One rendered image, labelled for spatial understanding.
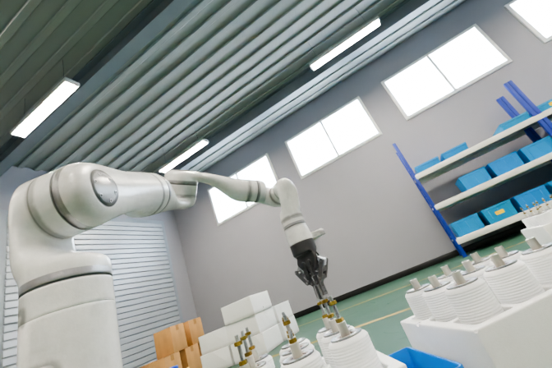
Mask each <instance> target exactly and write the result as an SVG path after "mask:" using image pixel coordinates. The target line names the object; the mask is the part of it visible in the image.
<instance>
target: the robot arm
mask: <svg viewBox="0 0 552 368"><path fill-rule="evenodd" d="M198 182H202V183H205V184H208V185H211V186H213V187H215V188H216V189H218V190H219V191H221V192H222V193H223V194H224V195H226V196H228V197H229V198H231V199H232V200H235V201H239V202H252V203H261V204H263V205H269V206H273V207H280V206H281V207H282V210H281V213H280V220H281V223H282V225H283V229H284V231H285V234H286V238H287V242H288V245H289V246H290V249H291V251H292V255H293V257H294V258H296V259H297V265H298V269H297V271H295V275H296V276H297V277H298V278H299V279H300V280H301V281H302V282H303V283H304V284H305V285H307V286H308V285H311V286H312V287H313V288H314V291H315V295H316V296H317V298H318V299H319V300H321V299H324V298H326V297H327V296H328V292H327V290H326V287H325V285H324V279H325V278H327V273H328V260H329V259H328V257H321V256H320V254H319V253H318V252H317V251H316V249H317V246H316V244H315V239H317V238H319V237H321V236H323V235H324V234H325V232H324V229H323V228H320V229H317V230H315V231H314V232H311V231H310V229H309V228H308V227H307V225H306V222H305V219H304V218H303V216H302V213H301V210H300V203H299V199H298V194H297V189H296V187H295V185H294V184H293V183H292V182H291V181H290V180H289V179H287V178H281V179H279V180H277V181H276V183H275V184H274V185H273V187H267V186H266V185H265V183H264V182H262V181H258V180H247V179H237V178H231V177H224V176H219V175H215V174H210V173H205V172H196V171H190V170H182V169H173V170H168V171H167V172H166V173H165V174H164V177H163V176H161V175H158V174H157V173H151V172H124V171H121V170H117V169H114V168H109V167H105V166H103V165H99V164H95V163H74V164H70V165H67V166H65V167H62V168H59V169H57V170H54V171H52V172H49V173H46V174H44V175H42V176H40V177H37V178H35V179H32V180H30V181H27V182H25V183H23V184H21V185H20V186H18V187H17V188H16V190H15V191H14V193H13V195H12V197H11V200H10V204H9V210H8V232H9V258H10V268H11V273H12V276H13V278H14V279H15V281H16V284H17V287H18V330H17V359H16V368H123V367H122V353H121V345H120V338H119V331H118V323H117V309H116V302H115V293H114V286H113V271H112V264H111V260H110V259H109V258H108V257H107V256H106V255H104V254H100V253H96V252H76V247H75V242H74V236H75V235H78V234H80V233H83V232H85V231H88V230H90V229H92V228H95V227H98V226H99V225H101V224H103V223H106V222H107V221H109V220H111V219H114V218H116V217H118V216H120V215H123V214H125V215H126V216H128V217H131V218H144V217H148V216H151V215H155V214H159V213H162V212H164V211H168V210H176V209H188V208H190V207H192V206H193V205H194V204H195V202H196V193H197V185H198ZM316 270H317V271H316ZM317 275H318V277H317ZM312 278H313V279H314V280H313V279H312Z"/></svg>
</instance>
